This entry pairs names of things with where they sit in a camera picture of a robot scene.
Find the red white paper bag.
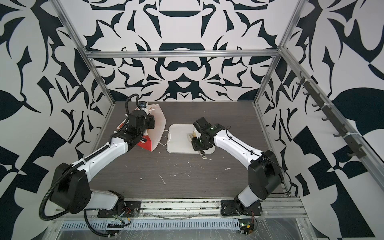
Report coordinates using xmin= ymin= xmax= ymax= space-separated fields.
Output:
xmin=110 ymin=104 xmax=166 ymax=154

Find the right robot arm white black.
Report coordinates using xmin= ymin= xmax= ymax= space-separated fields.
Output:
xmin=191 ymin=118 xmax=284 ymax=209

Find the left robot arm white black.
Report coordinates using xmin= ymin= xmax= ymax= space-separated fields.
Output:
xmin=39 ymin=110 xmax=155 ymax=219

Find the white plastic tray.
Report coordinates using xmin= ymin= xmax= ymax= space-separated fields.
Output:
xmin=167 ymin=124 xmax=200 ymax=154

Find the small circuit board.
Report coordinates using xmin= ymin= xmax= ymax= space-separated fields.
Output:
xmin=239 ymin=218 xmax=258 ymax=235

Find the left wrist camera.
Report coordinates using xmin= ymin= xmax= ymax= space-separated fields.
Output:
xmin=138 ymin=101 xmax=149 ymax=110

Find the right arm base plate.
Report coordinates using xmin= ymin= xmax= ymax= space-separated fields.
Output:
xmin=220 ymin=200 xmax=263 ymax=217

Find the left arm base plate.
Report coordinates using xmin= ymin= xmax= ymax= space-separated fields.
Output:
xmin=97 ymin=201 xmax=142 ymax=218

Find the white slotted cable duct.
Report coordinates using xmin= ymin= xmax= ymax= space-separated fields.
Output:
xmin=59 ymin=218 xmax=241 ymax=231

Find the black corrugated cable hose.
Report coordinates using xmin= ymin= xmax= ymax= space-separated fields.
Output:
xmin=38 ymin=161 xmax=133 ymax=238

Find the grey wall hook rack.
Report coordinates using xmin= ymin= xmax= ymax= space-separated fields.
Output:
xmin=297 ymin=72 xmax=367 ymax=159

